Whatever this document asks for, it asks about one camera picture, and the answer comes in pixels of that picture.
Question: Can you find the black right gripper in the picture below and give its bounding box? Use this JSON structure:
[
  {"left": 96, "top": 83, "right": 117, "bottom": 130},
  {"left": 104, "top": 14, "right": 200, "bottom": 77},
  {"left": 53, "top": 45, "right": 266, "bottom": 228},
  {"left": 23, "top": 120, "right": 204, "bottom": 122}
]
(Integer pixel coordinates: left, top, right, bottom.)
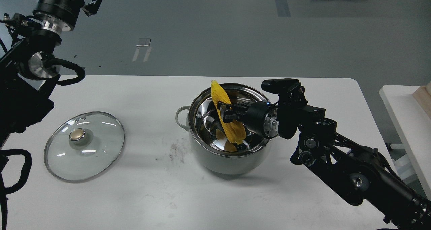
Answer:
[{"left": 217, "top": 101, "right": 279, "bottom": 138}]

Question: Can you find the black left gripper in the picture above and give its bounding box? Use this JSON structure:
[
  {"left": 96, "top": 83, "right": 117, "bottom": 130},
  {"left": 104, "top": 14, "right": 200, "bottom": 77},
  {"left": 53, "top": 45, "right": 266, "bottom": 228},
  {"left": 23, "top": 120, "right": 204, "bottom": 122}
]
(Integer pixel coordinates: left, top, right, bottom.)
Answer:
[{"left": 33, "top": 0, "right": 103, "bottom": 31}]

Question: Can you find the yellow corn cob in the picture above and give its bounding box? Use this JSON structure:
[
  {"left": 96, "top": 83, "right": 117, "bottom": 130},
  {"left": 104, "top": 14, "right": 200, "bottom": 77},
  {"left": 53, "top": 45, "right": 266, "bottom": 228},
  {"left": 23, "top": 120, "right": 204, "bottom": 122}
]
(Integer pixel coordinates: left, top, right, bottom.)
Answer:
[{"left": 211, "top": 80, "right": 246, "bottom": 144}]

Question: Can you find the glass pot lid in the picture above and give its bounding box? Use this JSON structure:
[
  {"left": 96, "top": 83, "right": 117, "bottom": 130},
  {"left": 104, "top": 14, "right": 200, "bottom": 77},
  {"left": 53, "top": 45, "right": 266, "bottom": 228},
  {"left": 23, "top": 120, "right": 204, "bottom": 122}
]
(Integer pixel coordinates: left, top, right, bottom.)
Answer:
[{"left": 43, "top": 111, "right": 125, "bottom": 183}]

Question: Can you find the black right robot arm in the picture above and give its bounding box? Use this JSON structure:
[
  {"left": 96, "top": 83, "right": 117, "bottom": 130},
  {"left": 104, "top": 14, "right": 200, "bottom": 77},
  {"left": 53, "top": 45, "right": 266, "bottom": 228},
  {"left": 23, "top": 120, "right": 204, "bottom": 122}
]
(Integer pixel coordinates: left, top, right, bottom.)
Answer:
[{"left": 211, "top": 78, "right": 430, "bottom": 230}]

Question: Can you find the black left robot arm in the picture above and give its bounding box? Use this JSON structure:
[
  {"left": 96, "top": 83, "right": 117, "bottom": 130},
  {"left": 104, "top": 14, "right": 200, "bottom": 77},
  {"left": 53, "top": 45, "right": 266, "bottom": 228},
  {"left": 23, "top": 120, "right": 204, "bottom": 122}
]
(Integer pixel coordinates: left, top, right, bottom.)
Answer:
[{"left": 0, "top": 0, "right": 103, "bottom": 146}]

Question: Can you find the grey steel cooking pot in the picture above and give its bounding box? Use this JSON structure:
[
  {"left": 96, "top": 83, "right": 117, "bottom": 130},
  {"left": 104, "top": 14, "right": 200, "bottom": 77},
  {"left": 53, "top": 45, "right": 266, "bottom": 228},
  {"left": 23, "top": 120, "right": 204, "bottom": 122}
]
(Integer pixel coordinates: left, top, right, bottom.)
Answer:
[{"left": 175, "top": 88, "right": 270, "bottom": 175}]

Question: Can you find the white side table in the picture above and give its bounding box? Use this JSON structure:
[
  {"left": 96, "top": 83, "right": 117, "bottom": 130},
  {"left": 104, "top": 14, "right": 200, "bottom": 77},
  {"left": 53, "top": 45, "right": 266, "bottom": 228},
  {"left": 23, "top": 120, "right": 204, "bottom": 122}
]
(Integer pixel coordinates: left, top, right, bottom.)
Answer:
[{"left": 379, "top": 85, "right": 431, "bottom": 198}]

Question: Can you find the wooden block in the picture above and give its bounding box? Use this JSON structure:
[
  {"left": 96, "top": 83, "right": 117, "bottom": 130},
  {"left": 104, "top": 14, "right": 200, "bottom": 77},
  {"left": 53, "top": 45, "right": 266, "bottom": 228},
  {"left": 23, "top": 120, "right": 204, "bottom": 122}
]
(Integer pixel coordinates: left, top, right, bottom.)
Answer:
[{"left": 412, "top": 82, "right": 431, "bottom": 118}]

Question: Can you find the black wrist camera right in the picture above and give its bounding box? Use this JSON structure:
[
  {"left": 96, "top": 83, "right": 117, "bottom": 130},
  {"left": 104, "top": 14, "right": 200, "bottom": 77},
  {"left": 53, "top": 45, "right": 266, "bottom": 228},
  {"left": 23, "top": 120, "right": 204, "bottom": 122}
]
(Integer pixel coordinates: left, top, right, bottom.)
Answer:
[{"left": 261, "top": 78, "right": 303, "bottom": 94}]

